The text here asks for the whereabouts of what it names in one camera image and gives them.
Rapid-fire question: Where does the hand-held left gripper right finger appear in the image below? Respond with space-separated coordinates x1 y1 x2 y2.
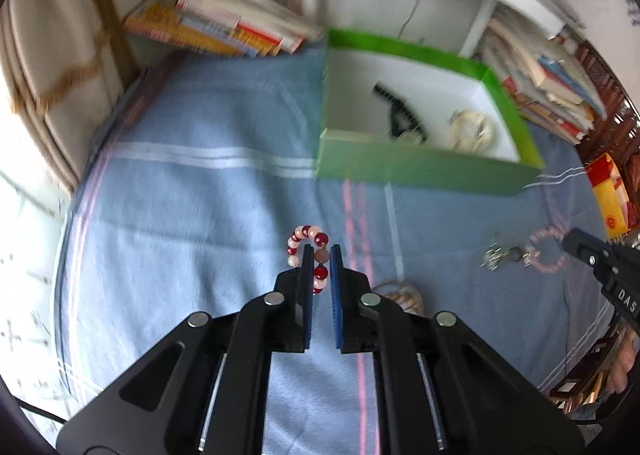
330 244 586 455

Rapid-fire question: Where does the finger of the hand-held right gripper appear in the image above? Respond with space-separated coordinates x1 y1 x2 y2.
561 228 621 286

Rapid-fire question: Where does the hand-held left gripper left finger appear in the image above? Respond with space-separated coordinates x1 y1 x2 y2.
56 244 315 455

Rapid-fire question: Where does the red and white bead bracelet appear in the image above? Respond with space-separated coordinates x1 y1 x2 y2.
286 224 331 295

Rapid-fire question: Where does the green cardboard box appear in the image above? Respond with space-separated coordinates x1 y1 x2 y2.
314 29 546 197

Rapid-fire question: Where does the person's right hand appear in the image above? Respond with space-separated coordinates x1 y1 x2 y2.
604 327 640 396

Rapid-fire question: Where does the yellow and red box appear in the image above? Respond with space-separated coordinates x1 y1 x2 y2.
584 152 635 239

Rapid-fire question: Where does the silver metal brooch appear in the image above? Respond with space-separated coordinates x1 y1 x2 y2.
480 241 527 271

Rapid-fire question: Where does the blue striped cloth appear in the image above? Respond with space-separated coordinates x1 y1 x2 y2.
54 45 617 455

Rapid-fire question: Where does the carved dark wooden furniture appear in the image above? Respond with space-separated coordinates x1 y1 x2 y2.
574 38 640 168

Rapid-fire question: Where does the pile of worn books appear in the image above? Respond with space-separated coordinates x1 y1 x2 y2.
479 18 609 144

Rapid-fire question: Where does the stack of colourful books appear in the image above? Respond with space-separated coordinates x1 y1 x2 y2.
122 0 326 59

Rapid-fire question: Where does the beige curtain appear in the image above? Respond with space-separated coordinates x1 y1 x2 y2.
0 0 137 196

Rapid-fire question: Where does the pink bead bracelet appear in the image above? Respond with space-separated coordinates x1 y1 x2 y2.
525 225 572 275

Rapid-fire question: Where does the brown wooden bead bracelet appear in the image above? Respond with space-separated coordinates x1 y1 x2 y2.
371 280 426 316

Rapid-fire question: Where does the cream bead bracelet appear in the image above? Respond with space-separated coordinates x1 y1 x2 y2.
449 110 496 152

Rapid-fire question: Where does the black cable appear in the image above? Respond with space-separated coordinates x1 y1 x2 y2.
14 396 69 425

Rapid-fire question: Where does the brown curtain tie rope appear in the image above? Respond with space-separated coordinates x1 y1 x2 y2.
10 0 137 117

